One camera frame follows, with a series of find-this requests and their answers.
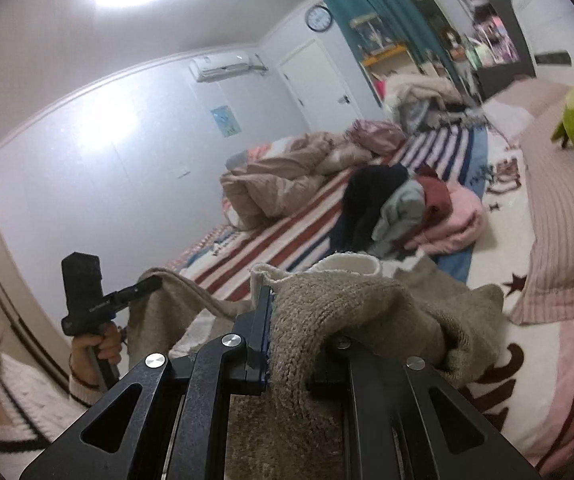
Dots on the blue wall poster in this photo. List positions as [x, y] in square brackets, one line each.
[226, 121]

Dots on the pile of light bedding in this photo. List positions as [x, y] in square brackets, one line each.
[417, 95]

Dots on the white wall air conditioner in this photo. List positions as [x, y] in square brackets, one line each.
[224, 65]

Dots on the dark red garment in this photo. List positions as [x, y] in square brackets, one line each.
[434, 195]

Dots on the white printed blanket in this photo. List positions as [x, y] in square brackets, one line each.
[542, 370]

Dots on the person's left hand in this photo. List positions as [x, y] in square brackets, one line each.
[98, 355]

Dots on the person's torso in white sweater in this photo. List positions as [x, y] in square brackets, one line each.
[2, 410]

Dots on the person's left forearm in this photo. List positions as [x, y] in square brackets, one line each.
[81, 390]

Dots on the pink crumpled cloth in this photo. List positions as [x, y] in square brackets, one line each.
[377, 135]

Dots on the round wall clock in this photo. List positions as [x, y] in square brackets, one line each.
[319, 18]

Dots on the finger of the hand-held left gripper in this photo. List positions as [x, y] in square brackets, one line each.
[142, 287]

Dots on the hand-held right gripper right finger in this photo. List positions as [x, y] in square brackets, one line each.
[339, 347]

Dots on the beige knitted sweater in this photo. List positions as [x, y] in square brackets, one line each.
[367, 310]

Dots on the pink striped pillow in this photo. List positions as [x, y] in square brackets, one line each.
[567, 240]

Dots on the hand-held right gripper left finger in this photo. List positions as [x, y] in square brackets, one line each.
[266, 320]

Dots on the striped bed blanket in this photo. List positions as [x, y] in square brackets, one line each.
[287, 240]

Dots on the pink padded jacket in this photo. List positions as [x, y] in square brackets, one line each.
[457, 220]

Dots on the beige crumpled duvet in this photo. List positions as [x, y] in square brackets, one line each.
[282, 170]

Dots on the black garment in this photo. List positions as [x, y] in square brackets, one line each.
[367, 200]

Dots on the teal curtain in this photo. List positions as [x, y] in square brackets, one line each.
[387, 15]

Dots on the white door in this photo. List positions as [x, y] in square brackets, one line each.
[317, 85]

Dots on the grey-blue garment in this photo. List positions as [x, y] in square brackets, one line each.
[399, 215]

